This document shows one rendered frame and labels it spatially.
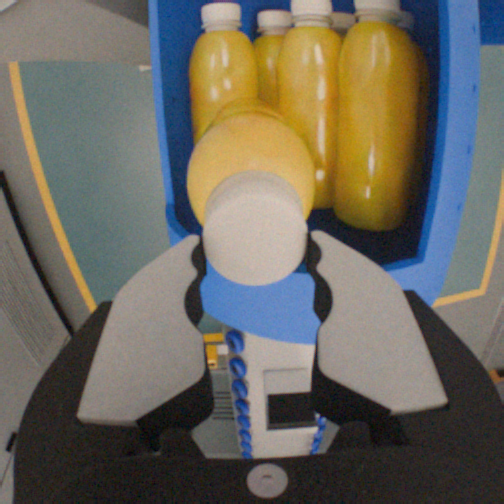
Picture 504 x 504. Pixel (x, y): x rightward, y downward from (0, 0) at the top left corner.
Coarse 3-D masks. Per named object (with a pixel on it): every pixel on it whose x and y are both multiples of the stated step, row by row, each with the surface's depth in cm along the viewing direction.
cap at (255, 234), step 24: (240, 192) 11; (264, 192) 11; (216, 216) 11; (240, 216) 11; (264, 216) 11; (288, 216) 11; (216, 240) 12; (240, 240) 12; (264, 240) 12; (288, 240) 12; (216, 264) 12; (240, 264) 12; (264, 264) 12; (288, 264) 12
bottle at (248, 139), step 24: (216, 120) 19; (240, 120) 15; (264, 120) 15; (216, 144) 14; (240, 144) 14; (264, 144) 14; (288, 144) 14; (192, 168) 15; (216, 168) 14; (240, 168) 13; (264, 168) 13; (288, 168) 14; (312, 168) 16; (192, 192) 15; (216, 192) 13; (288, 192) 13; (312, 192) 15
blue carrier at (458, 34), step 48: (192, 0) 27; (240, 0) 31; (288, 0) 32; (336, 0) 31; (432, 0) 22; (192, 48) 29; (432, 48) 25; (432, 96) 27; (192, 144) 34; (432, 144) 29; (432, 192) 18; (384, 240) 33; (432, 240) 19; (240, 288) 21; (288, 288) 20; (432, 288) 22; (288, 336) 22
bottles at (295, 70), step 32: (320, 0) 22; (224, 32) 26; (288, 32) 25; (320, 32) 23; (192, 64) 27; (224, 64) 26; (256, 64) 28; (288, 64) 25; (320, 64) 24; (192, 96) 29; (224, 96) 28; (256, 96) 30; (288, 96) 27; (320, 96) 26; (192, 128) 31; (320, 128) 27; (320, 160) 29; (416, 160) 29; (320, 192) 30; (416, 192) 31
